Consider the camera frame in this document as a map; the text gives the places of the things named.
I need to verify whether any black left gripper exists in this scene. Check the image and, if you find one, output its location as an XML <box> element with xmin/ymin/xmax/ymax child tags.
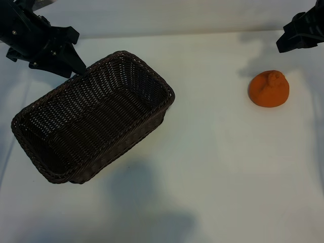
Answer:
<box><xmin>0</xmin><ymin>0</ymin><xmax>87</xmax><ymax>78</ymax></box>

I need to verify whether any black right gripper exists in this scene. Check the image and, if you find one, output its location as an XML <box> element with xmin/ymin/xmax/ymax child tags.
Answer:
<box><xmin>275</xmin><ymin>0</ymin><xmax>324</xmax><ymax>54</ymax></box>

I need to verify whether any orange with knobby stem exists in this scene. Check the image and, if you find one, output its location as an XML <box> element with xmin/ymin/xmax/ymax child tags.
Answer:
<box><xmin>248</xmin><ymin>70</ymin><xmax>290</xmax><ymax>108</ymax></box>

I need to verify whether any dark brown wicker basket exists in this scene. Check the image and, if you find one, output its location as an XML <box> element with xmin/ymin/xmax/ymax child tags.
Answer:
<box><xmin>11</xmin><ymin>50</ymin><xmax>176</xmax><ymax>185</ymax></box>

